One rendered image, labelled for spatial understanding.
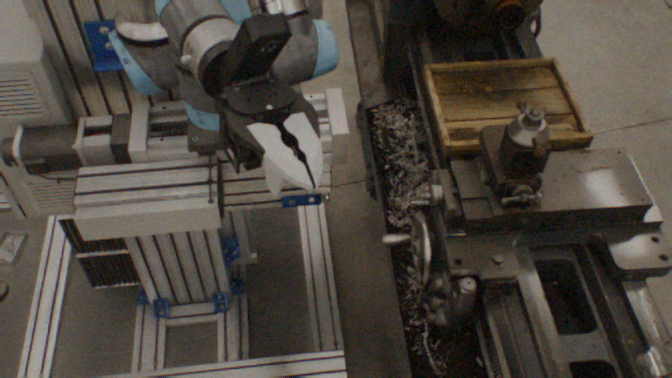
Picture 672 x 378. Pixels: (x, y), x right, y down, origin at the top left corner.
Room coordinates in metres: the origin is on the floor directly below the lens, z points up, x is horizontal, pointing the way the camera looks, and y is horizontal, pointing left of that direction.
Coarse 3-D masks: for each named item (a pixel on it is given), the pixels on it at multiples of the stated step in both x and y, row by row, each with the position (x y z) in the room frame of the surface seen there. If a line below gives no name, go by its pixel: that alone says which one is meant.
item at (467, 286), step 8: (464, 280) 0.73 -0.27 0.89; (472, 280) 0.73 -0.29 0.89; (456, 288) 0.74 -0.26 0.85; (464, 288) 0.72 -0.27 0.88; (472, 288) 0.71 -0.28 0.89; (456, 296) 0.73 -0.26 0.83; (464, 296) 0.71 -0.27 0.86; (472, 296) 0.71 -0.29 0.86; (456, 304) 0.72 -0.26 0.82; (464, 304) 0.71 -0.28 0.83; (472, 304) 0.71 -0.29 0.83; (456, 312) 0.71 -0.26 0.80; (464, 312) 0.71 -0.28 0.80
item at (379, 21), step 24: (384, 24) 1.69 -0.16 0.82; (408, 24) 1.65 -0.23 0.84; (432, 24) 1.64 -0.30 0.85; (528, 24) 1.67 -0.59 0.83; (384, 48) 1.66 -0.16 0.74; (408, 48) 1.64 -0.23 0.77; (384, 72) 1.65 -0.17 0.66; (408, 72) 1.65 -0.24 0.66; (408, 96) 1.65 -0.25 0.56; (360, 120) 2.08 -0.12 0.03
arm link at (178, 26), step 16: (160, 0) 0.69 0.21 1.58; (176, 0) 0.67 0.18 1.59; (192, 0) 0.67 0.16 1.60; (208, 0) 0.67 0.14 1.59; (160, 16) 0.68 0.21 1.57; (176, 16) 0.65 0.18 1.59; (192, 16) 0.64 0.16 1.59; (208, 16) 0.64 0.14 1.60; (224, 16) 0.65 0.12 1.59; (176, 32) 0.63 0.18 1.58; (176, 48) 0.65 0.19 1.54
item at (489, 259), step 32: (448, 224) 0.85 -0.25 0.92; (544, 224) 0.85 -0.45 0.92; (576, 224) 0.85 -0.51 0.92; (608, 224) 0.85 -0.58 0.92; (640, 224) 0.85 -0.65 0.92; (448, 256) 0.78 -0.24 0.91; (480, 256) 0.78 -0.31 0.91; (512, 256) 0.78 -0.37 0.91; (608, 256) 0.79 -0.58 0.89; (640, 256) 0.78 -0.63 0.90; (480, 288) 0.73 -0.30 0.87; (512, 288) 0.72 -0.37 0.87
